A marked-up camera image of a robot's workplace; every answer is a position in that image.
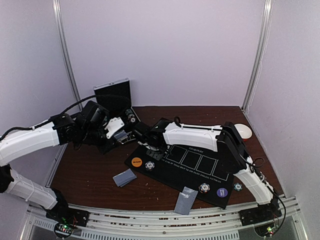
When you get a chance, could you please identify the green red poker chip row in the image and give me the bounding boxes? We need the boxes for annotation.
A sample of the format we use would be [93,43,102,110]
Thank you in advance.
[125,109,137,123]

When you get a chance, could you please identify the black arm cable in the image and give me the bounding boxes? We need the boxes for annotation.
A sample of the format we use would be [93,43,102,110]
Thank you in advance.
[0,94,132,141]
[224,124,288,236]

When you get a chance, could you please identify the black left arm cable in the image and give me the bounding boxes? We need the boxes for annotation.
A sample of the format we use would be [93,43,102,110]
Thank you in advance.
[0,94,132,141]

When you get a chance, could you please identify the red white bowl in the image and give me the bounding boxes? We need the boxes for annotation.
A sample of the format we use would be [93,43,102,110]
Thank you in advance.
[234,123,253,141]

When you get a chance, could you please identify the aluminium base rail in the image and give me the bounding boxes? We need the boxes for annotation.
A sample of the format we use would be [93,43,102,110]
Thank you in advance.
[18,195,310,240]

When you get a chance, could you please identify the black poker playing mat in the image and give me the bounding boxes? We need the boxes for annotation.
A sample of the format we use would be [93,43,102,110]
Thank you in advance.
[125,145,234,209]

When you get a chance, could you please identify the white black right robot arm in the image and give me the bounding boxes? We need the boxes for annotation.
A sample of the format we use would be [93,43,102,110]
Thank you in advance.
[142,117,286,224]

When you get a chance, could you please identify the aluminium frame post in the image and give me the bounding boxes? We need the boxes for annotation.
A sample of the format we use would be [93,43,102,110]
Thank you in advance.
[242,0,274,114]
[52,0,81,102]

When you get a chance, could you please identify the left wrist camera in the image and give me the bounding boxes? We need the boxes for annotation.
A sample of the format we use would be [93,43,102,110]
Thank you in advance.
[74,100,125,140]

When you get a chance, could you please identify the left aluminium frame post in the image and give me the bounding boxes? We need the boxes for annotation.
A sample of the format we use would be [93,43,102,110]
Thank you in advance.
[52,0,81,102]

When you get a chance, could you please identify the right aluminium frame post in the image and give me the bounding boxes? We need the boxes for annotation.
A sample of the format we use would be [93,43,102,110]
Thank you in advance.
[242,0,274,114]

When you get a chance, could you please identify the blue white chip stack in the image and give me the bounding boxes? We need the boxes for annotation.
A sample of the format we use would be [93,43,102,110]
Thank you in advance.
[145,161,155,171]

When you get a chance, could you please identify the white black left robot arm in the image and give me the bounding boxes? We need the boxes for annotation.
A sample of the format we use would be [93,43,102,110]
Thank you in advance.
[0,110,125,223]

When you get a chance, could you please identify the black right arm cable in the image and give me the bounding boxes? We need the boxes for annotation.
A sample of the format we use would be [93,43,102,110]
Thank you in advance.
[224,124,288,236]

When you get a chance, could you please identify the orange big blind button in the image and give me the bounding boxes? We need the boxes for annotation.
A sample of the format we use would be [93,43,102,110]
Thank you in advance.
[131,157,143,168]

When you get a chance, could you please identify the blue playing card deck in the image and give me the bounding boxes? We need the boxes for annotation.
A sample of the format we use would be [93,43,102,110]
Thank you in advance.
[113,130,128,142]

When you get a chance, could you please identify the purple small blind button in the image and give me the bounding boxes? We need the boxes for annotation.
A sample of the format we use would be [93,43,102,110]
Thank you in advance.
[216,187,229,198]

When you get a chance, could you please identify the poker chip stack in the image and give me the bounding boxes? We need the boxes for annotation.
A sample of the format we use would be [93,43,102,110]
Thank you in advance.
[198,183,211,194]

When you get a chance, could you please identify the aluminium poker chip case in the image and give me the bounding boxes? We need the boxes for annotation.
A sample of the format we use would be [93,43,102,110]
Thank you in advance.
[93,77,141,145]

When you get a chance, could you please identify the single green poker chip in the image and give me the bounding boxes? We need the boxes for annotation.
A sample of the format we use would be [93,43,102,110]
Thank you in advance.
[233,182,243,192]

